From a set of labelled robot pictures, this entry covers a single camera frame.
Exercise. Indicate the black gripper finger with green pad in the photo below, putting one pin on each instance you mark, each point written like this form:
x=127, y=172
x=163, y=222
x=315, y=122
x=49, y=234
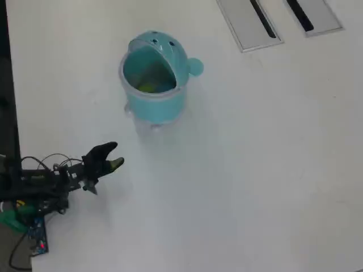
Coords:
x=99, y=154
x=113, y=165

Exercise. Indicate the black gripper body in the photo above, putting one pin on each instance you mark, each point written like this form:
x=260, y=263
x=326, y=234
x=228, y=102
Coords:
x=82, y=174

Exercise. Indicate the green lego block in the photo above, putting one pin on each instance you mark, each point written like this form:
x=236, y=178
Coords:
x=146, y=88

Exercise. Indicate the teal whale-shaped bin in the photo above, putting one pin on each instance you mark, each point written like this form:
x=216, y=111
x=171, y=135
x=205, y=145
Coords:
x=158, y=107

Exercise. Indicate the blue controller circuit board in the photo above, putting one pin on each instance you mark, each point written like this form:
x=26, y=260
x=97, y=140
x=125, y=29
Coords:
x=38, y=235

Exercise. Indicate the green table clamp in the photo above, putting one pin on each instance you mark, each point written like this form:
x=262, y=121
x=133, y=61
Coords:
x=11, y=222

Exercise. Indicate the small wrist camera board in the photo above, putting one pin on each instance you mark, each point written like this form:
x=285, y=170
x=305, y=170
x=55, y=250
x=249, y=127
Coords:
x=90, y=187

